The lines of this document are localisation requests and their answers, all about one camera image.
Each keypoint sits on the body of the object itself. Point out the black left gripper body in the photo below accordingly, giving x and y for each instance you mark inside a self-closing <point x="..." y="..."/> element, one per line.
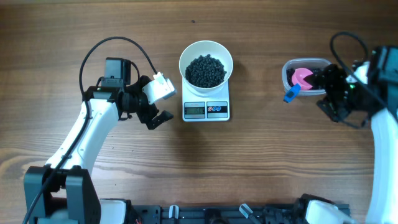
<point x="140" y="102"/>

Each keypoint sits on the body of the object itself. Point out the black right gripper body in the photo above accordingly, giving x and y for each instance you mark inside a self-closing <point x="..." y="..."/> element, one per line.
<point x="347" y="95"/>

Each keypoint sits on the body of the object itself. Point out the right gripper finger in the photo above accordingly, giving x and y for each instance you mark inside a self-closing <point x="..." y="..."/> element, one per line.
<point x="327" y="107"/>
<point x="316" y="80"/>

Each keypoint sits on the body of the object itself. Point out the pink scoop blue handle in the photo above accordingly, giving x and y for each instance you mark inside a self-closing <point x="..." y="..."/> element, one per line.
<point x="296" y="77"/>

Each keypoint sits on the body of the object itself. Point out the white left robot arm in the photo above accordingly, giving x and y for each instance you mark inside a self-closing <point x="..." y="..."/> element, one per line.
<point x="62" y="191"/>

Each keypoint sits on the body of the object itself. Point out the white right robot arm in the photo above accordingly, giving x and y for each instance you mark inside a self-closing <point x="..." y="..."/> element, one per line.
<point x="372" y="88"/>

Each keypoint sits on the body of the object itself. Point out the white digital kitchen scale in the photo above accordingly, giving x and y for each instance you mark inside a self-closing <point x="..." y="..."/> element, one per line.
<point x="205" y="107"/>

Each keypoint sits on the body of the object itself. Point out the white bowl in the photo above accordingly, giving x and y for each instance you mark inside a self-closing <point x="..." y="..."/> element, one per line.
<point x="205" y="66"/>

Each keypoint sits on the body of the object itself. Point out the clear container of black beans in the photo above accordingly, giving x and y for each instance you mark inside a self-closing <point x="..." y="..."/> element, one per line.
<point x="316" y="65"/>

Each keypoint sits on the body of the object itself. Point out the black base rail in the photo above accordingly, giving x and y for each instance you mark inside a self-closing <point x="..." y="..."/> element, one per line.
<point x="243" y="214"/>

